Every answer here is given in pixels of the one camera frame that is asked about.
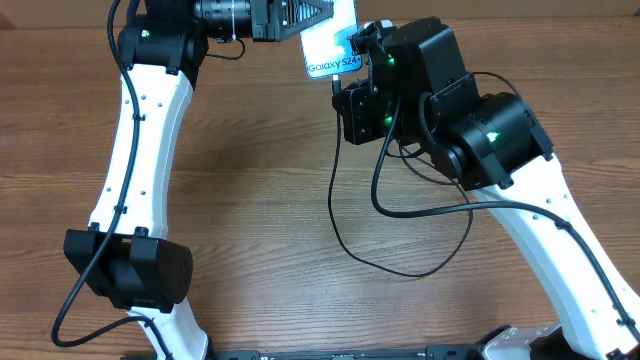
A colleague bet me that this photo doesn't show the black USB charging cable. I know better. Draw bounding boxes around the black USB charging cable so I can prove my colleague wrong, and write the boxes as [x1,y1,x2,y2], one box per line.
[327,71,524,279]

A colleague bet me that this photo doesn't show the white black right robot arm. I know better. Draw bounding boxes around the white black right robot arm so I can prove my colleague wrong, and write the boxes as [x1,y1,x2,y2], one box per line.
[333,17,639,359]

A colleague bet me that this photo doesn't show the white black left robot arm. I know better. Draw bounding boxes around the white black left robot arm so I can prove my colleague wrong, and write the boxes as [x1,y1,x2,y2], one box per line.
[63,0,337,359]

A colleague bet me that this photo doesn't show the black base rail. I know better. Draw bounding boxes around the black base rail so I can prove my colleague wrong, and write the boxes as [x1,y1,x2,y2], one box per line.
[204,344,484,360]

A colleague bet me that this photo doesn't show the blue Galaxy smartphone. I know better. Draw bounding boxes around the blue Galaxy smartphone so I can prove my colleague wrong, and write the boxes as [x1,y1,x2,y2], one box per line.
[300,0,363,79]

